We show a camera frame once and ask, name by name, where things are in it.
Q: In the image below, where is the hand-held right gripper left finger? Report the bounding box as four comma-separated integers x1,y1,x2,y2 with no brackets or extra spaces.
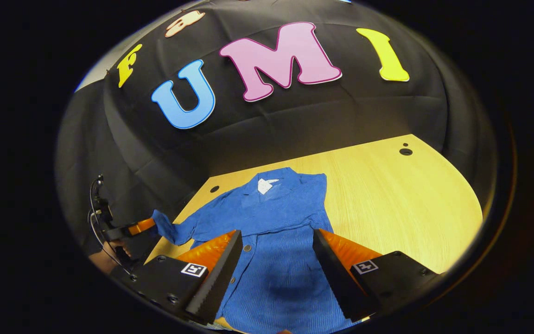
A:
109,230,243,325

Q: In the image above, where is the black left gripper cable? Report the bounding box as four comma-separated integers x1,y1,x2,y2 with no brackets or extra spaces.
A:
88,176,131,274

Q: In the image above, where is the blue button shirt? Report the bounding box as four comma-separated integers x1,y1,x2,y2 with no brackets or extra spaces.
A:
151,167,365,334

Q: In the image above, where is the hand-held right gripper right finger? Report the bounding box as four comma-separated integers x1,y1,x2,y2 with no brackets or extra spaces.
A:
312,228,441,323

